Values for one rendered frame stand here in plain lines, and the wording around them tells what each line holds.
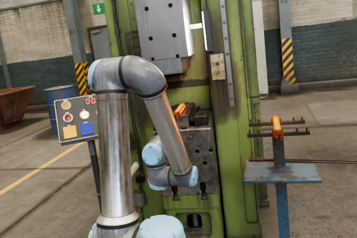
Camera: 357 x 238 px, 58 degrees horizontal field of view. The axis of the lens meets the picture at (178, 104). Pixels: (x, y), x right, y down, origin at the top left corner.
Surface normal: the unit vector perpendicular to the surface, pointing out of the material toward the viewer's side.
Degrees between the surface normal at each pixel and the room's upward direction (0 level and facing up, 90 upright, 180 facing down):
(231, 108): 90
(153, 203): 90
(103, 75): 78
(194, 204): 90
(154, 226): 5
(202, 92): 90
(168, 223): 5
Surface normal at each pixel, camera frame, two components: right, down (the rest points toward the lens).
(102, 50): -0.24, 0.22
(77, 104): 0.18, -0.36
